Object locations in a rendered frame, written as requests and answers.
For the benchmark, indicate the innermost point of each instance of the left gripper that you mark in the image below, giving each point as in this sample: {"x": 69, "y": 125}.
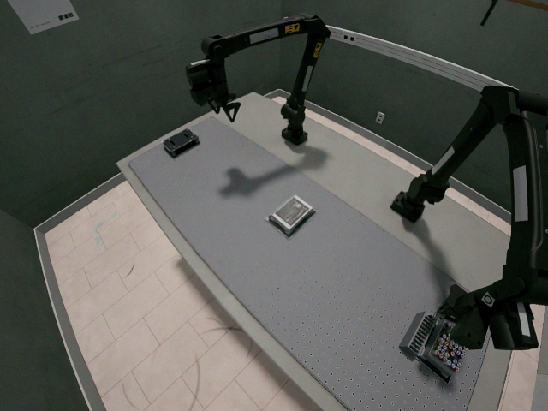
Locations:
{"x": 455, "y": 292}

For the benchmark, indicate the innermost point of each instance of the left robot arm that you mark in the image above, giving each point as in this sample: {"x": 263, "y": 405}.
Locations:
{"x": 524, "y": 117}

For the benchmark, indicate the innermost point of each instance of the white grid rack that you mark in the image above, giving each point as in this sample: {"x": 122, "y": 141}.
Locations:
{"x": 288, "y": 219}

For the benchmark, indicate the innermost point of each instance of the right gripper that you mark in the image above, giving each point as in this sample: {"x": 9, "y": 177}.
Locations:
{"x": 223, "y": 103}

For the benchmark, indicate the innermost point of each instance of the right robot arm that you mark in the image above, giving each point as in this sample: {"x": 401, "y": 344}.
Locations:
{"x": 216, "y": 50}

